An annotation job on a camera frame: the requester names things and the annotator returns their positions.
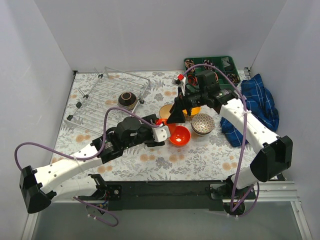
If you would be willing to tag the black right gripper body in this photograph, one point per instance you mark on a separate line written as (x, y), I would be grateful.
(182, 102)

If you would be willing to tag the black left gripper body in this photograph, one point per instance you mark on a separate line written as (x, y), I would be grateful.
(151, 129)

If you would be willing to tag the beige bowl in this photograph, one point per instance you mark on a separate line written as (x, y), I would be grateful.
(164, 111)

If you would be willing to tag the yellow bowl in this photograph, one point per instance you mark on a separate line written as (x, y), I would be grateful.
(194, 111)

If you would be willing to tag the orange bowl front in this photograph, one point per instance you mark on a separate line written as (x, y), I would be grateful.
(180, 137)

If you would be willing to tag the orange bowl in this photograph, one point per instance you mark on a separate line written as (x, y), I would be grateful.
(180, 137)
(171, 126)

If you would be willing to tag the brown white patterned bowl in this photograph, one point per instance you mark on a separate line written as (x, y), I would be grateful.
(202, 124)

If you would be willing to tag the black patterned bowl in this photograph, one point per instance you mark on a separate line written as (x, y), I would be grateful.
(127, 100)

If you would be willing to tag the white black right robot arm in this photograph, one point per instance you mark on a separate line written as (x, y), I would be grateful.
(273, 153)

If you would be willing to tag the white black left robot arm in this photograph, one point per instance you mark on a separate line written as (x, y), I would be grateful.
(43, 185)

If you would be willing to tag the green compartment tray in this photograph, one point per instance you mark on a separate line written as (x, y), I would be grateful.
(223, 63)

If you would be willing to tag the floral table mat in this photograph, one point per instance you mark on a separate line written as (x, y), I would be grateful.
(209, 157)

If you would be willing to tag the blue plaid cloth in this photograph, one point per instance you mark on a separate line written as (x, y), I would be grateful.
(260, 102)

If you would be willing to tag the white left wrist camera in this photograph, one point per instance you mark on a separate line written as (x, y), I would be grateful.
(161, 133)

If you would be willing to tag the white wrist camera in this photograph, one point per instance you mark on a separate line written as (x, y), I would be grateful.
(180, 81)
(161, 133)

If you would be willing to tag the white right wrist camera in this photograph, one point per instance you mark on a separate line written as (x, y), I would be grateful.
(180, 81)

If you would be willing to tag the metal wire dish rack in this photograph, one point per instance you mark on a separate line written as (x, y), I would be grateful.
(107, 87)

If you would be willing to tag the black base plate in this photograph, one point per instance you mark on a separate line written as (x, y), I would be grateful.
(162, 195)

